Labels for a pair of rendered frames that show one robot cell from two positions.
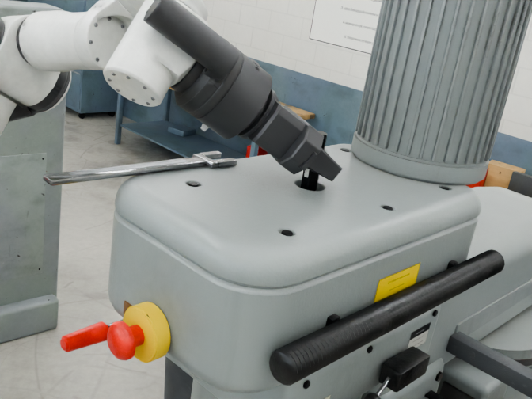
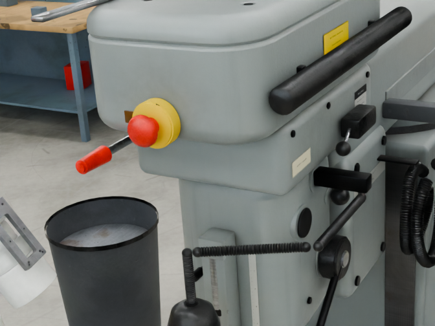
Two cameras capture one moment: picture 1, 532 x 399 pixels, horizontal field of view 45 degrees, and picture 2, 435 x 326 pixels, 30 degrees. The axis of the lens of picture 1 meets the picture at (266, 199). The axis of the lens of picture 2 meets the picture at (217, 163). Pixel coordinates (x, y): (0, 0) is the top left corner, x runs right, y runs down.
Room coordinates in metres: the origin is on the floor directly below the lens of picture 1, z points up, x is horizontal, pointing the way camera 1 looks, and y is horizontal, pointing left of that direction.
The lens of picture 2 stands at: (-0.37, 0.19, 2.08)
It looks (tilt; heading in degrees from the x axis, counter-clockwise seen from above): 22 degrees down; 350
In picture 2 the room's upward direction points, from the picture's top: 4 degrees counter-clockwise
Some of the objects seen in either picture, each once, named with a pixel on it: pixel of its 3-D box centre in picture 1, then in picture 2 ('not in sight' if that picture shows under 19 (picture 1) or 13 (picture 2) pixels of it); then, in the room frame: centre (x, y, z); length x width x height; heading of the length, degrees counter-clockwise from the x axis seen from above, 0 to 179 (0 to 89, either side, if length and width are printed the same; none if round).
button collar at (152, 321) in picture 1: (146, 332); (156, 123); (0.57, 0.10, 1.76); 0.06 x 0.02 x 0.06; 49
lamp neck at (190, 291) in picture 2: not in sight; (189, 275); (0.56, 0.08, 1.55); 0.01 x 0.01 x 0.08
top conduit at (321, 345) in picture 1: (407, 302); (348, 52); (0.67, -0.18, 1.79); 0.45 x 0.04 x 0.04; 139
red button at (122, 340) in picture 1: (127, 339); (145, 129); (0.55, 0.12, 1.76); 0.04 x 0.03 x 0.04; 49
